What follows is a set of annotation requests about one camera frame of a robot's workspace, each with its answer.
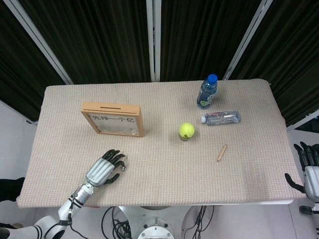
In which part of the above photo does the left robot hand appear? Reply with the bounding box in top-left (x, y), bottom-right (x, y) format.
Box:
top-left (85, 148), bottom-right (127, 187)

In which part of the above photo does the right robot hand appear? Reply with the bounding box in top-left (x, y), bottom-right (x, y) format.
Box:
top-left (285, 141), bottom-right (319, 200)

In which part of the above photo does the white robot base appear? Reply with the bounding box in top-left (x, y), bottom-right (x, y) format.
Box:
top-left (117, 205), bottom-right (200, 239)

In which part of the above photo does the beige woven tablecloth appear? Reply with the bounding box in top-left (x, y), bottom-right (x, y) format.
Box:
top-left (17, 78), bottom-right (308, 209)

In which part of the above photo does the short wooden dowel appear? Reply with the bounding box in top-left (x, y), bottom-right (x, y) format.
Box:
top-left (216, 144), bottom-right (228, 163)

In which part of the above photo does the yellow tennis ball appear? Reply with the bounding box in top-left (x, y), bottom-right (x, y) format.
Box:
top-left (178, 122), bottom-right (195, 139)

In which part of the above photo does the clear plastic water bottle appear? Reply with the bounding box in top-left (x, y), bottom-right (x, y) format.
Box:
top-left (200, 111), bottom-right (241, 125)

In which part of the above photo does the black pleated curtain panel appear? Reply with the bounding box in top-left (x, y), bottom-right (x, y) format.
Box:
top-left (18, 0), bottom-right (153, 85)
top-left (0, 0), bottom-right (68, 120)
top-left (230, 0), bottom-right (319, 126)
top-left (159, 0), bottom-right (262, 82)

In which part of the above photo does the blue sports drink bottle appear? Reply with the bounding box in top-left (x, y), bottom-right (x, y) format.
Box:
top-left (196, 73), bottom-right (218, 110)

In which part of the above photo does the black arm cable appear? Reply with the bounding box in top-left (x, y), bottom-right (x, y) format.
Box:
top-left (66, 194), bottom-right (87, 239)

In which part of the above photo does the black cable bundle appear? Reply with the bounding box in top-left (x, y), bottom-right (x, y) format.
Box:
top-left (183, 205), bottom-right (215, 239)
top-left (101, 206), bottom-right (134, 239)

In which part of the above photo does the wooden coin box frame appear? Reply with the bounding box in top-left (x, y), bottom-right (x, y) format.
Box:
top-left (80, 101), bottom-right (145, 138)

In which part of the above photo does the white partition frame post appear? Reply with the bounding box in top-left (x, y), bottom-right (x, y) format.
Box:
top-left (222, 0), bottom-right (275, 81)
top-left (146, 0), bottom-right (162, 82)
top-left (3, 0), bottom-right (75, 85)

